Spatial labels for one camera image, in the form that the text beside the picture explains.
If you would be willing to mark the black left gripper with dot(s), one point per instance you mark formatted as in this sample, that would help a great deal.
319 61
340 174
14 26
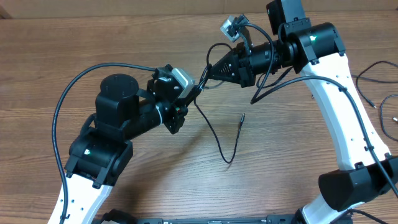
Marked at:
176 114

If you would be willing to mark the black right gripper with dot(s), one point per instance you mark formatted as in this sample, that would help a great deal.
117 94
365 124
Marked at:
239 59

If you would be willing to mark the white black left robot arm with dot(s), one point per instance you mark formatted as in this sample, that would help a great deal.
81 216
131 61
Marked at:
103 148

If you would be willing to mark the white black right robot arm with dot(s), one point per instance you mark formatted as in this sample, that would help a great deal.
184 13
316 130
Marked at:
366 167

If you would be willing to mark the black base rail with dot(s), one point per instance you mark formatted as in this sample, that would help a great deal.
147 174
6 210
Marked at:
117 216

